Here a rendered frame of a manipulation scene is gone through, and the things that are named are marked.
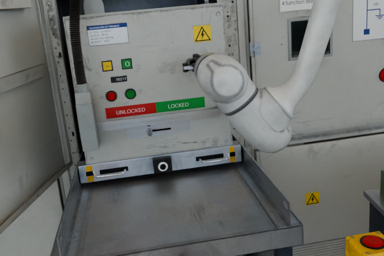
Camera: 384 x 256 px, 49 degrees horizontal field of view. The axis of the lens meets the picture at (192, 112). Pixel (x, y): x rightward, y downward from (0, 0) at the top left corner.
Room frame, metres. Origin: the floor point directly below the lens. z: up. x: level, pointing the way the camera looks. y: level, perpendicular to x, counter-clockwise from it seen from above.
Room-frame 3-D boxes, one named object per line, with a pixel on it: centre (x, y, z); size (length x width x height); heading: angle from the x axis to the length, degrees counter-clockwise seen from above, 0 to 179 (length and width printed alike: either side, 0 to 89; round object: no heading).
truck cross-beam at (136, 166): (1.33, 0.12, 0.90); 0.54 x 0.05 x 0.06; 97
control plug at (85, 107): (1.22, 0.31, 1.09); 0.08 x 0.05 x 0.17; 7
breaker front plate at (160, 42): (1.32, 0.11, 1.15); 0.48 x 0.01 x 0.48; 97
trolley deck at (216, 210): (1.23, 0.10, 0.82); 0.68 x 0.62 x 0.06; 8
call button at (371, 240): (0.76, -0.35, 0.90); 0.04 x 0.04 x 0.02
